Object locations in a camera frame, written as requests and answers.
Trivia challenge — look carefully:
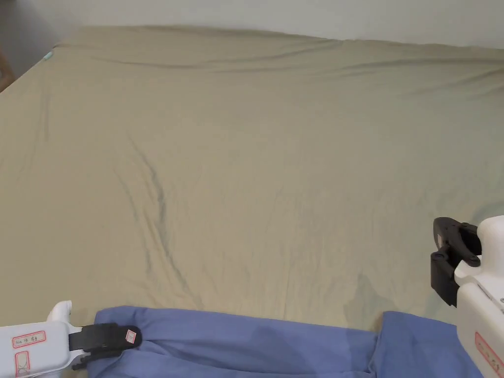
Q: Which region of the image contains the bed with beige sheet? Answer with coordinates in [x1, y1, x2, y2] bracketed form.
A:
[0, 25, 504, 378]

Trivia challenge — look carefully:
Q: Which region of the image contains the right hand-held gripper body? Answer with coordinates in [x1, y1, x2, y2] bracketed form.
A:
[454, 215, 504, 378]

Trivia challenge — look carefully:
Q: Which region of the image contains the blue garment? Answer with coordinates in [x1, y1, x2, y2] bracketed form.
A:
[84, 305, 480, 378]

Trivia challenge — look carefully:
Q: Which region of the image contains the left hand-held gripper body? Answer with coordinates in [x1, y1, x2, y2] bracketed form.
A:
[0, 301, 89, 378]

